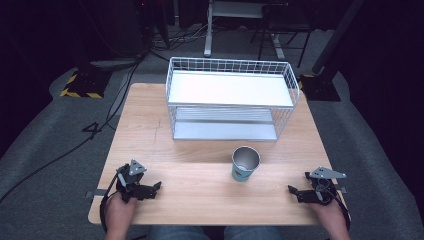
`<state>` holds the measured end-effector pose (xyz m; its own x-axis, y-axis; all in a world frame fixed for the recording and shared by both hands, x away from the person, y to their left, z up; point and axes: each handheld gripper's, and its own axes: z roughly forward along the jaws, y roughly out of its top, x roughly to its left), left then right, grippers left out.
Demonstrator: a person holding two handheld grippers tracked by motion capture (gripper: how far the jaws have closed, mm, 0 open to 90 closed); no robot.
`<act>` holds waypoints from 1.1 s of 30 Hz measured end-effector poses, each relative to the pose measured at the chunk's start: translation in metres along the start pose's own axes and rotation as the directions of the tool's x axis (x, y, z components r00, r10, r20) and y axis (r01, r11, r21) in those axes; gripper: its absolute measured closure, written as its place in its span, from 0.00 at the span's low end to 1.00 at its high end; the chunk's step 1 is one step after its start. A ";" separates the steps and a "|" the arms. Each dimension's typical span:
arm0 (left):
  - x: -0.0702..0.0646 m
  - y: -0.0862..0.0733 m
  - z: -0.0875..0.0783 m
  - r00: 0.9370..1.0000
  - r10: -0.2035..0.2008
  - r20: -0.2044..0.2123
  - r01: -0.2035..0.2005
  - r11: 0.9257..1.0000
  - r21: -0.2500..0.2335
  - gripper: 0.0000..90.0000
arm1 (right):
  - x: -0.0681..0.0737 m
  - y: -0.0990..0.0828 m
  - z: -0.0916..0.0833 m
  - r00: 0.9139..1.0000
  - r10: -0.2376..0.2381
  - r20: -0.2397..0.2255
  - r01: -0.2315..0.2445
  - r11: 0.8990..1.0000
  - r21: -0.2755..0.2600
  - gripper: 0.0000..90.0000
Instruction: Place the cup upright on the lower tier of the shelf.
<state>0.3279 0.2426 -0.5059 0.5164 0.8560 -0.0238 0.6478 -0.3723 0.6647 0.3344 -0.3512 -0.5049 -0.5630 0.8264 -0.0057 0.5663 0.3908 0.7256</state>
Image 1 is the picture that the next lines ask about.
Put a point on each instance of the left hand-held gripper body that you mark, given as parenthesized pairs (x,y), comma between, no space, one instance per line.
(133,186)

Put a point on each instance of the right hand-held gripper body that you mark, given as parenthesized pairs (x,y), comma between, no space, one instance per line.
(321,193)

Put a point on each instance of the teal metal cup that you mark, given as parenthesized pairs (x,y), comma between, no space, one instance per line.
(245,166)

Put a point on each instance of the person's right hand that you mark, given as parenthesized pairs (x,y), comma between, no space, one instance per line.
(330,215)

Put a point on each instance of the person's left hand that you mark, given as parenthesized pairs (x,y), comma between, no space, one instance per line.
(120,211)

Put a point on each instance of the person's left leg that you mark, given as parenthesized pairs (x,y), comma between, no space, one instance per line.
(180,233)

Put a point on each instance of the person's leg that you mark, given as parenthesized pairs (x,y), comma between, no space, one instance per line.
(180,233)
(253,233)

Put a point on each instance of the person's right leg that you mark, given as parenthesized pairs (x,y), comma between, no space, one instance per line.
(253,233)

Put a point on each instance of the black stand base hazard tape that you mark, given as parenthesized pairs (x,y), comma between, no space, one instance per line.
(320,88)
(85,83)

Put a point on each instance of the dark slanted stand pole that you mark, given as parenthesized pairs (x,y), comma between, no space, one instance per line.
(336,36)

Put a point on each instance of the grey table edge bracket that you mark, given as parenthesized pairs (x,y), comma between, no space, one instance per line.
(342,190)

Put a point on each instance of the black metal chair frame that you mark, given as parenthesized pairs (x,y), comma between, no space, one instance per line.
(283,20)

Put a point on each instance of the white desk frame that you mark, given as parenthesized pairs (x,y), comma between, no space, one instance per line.
(233,10)

